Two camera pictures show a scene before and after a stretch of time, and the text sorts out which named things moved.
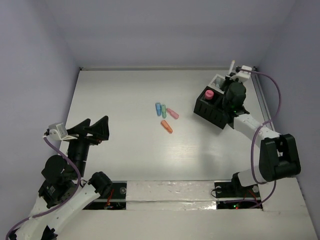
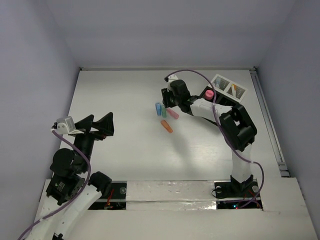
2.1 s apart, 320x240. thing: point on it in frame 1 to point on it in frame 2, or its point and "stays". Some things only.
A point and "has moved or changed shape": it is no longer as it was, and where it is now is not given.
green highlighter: (164, 111) stays
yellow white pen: (232, 65) has moved or changed shape
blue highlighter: (218, 82) stays
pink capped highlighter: (209, 94) stays
